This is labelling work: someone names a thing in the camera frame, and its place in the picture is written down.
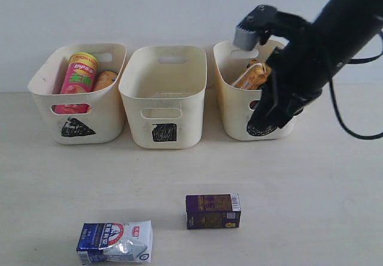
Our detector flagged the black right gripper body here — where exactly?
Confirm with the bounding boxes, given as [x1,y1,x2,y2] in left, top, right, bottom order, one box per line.
[266,36,327,108]

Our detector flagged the orange snack bag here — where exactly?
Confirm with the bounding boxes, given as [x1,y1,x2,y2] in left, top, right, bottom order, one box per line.
[230,59,272,96]

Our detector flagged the purple drink carton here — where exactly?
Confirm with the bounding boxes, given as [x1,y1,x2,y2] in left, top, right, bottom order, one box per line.
[185,193,242,230]

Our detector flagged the yellow Lay's chips can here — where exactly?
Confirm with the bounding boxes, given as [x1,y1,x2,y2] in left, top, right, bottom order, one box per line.
[92,71,118,91]

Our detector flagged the blue white milk carton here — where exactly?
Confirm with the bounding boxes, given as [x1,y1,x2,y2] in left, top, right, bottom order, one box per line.
[76,221,153,265]

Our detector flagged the pink Lay's chips can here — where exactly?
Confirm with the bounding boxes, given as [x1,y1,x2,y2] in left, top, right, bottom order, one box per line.
[54,52,98,114]

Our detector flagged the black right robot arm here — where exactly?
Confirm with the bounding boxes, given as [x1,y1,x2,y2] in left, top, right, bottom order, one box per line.
[234,0,382,136]

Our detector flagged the cream bin circle mark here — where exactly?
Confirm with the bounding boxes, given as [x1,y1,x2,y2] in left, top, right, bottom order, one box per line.
[213,39,296,141]

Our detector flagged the cream bin square mark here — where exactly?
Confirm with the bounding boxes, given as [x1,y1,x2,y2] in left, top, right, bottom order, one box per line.
[118,45,207,149]

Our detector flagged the cream bin triangle mark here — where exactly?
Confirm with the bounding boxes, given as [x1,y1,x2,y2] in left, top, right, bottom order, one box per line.
[28,43,127,145]

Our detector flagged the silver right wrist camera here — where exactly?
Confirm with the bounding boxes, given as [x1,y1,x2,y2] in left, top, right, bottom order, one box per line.
[232,4,309,51]

